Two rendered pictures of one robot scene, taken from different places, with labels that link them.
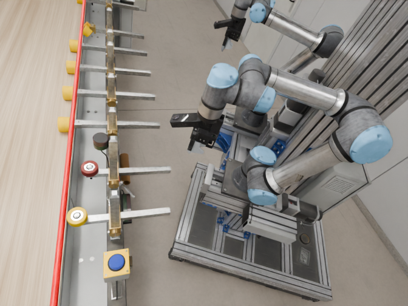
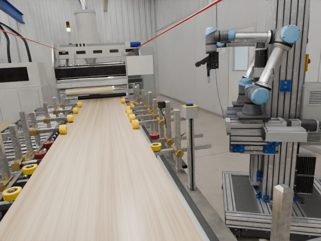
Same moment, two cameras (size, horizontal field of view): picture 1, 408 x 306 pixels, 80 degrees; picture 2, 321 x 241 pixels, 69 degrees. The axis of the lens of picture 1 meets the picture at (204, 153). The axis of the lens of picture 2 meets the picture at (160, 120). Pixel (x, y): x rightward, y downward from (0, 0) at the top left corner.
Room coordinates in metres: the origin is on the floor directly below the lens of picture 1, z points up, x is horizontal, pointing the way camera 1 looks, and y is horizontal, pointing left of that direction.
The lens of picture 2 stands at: (-1.11, -0.18, 1.46)
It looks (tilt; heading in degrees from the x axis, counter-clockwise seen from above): 14 degrees down; 20
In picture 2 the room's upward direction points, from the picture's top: 3 degrees counter-clockwise
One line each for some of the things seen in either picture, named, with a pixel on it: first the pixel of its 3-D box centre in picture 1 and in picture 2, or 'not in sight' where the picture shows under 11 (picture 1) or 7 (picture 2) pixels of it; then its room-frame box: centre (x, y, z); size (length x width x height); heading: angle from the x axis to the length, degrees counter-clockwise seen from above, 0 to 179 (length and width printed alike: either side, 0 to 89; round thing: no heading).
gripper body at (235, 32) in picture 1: (234, 27); not in sight; (1.42, 0.13, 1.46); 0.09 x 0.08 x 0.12; 97
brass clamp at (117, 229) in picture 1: (115, 220); (177, 150); (0.41, 0.25, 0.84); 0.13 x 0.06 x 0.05; 32
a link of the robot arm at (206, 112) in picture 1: (210, 107); (210, 48); (0.59, 0.04, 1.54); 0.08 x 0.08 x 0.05
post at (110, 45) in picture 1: (110, 76); (151, 113); (1.23, 0.78, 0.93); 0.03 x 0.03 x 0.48; 32
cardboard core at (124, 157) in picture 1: (124, 168); not in sight; (1.16, 0.61, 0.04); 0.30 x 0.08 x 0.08; 32
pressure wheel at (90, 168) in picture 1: (90, 172); (154, 140); (0.57, 0.49, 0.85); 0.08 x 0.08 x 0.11
